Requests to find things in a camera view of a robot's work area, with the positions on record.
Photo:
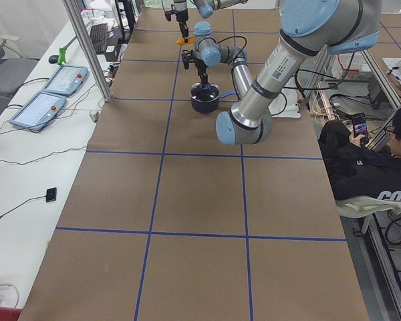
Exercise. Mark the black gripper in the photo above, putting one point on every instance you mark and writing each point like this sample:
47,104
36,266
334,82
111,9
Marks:
181,15
200,67

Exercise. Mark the yellow plastic corn cob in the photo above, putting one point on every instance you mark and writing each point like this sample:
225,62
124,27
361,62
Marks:
185,40

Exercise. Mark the glass pot lid blue knob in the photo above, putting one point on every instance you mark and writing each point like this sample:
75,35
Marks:
200,95

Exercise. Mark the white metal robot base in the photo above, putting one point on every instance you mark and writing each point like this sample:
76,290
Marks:
286,105

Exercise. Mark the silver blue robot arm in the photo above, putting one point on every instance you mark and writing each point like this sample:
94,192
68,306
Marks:
306,27
206,8

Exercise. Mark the dark blue saucepan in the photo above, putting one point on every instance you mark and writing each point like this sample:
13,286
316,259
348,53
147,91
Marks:
208,107

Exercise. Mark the black keyboard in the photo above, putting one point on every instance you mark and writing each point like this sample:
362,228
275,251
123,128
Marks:
98,36

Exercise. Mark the green clamp tool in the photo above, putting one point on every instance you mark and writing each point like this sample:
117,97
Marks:
59,58

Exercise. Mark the far blue teach pendant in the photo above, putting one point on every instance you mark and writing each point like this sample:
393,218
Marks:
66,80

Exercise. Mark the blue teach pendant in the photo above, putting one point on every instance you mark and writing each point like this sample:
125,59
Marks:
66,80
38,111

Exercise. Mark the near blue teach pendant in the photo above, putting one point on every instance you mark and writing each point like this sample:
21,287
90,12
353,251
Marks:
38,111

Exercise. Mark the black smartphone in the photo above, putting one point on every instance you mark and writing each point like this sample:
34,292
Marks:
359,126

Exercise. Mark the seated person in black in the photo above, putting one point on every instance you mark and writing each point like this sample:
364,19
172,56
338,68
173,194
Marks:
354,170

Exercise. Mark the grey office chair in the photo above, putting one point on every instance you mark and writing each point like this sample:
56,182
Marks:
13,72

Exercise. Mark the small black square sensor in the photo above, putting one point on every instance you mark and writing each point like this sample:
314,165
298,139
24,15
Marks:
51,194

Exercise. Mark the white plastic chair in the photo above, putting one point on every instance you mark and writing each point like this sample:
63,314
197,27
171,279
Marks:
363,206

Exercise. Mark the aluminium frame post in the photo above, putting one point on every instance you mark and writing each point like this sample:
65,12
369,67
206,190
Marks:
81,33

